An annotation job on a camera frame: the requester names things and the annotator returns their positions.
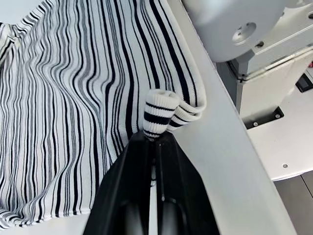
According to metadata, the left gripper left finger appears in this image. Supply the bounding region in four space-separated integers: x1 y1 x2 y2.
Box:
83 133 155 235

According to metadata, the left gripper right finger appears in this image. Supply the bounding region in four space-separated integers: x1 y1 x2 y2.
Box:
153 136 221 235

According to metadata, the black and white striped T-shirt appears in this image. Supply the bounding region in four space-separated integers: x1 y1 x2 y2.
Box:
0 0 207 228

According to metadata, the robot body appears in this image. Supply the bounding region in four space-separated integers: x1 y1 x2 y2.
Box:
179 0 313 182

